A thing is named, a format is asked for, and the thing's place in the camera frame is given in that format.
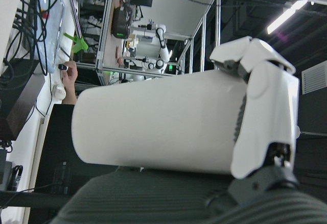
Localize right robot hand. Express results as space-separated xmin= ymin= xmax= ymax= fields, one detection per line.
xmin=51 ymin=36 xmax=327 ymax=224

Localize person's bare hand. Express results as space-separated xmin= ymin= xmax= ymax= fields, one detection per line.
xmin=61 ymin=60 xmax=79 ymax=90

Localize white paper cup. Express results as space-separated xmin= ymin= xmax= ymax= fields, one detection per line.
xmin=71 ymin=69 xmax=249 ymax=176

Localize person's bare forearm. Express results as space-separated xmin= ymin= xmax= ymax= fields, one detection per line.
xmin=61 ymin=86 xmax=78 ymax=106

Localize white computer mouse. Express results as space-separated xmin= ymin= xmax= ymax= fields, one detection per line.
xmin=52 ymin=84 xmax=68 ymax=101

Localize metal claw grabber tool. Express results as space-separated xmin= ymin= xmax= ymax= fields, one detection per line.
xmin=63 ymin=0 xmax=89 ymax=55

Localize white ventilation grille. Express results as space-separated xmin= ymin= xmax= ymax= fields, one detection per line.
xmin=301 ymin=65 xmax=327 ymax=95

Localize black Huawei monitor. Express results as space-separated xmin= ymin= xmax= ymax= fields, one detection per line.
xmin=0 ymin=103 xmax=121 ymax=210

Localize black device green display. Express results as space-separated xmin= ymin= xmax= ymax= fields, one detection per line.
xmin=111 ymin=5 xmax=133 ymax=40

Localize ceiling strip light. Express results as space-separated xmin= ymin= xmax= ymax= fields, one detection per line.
xmin=266 ymin=0 xmax=309 ymax=35

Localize tangled black cables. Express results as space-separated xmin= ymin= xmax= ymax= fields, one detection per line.
xmin=0 ymin=0 xmax=52 ymax=78

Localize aluminium frame cell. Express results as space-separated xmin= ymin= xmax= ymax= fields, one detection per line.
xmin=96 ymin=0 xmax=222 ymax=80

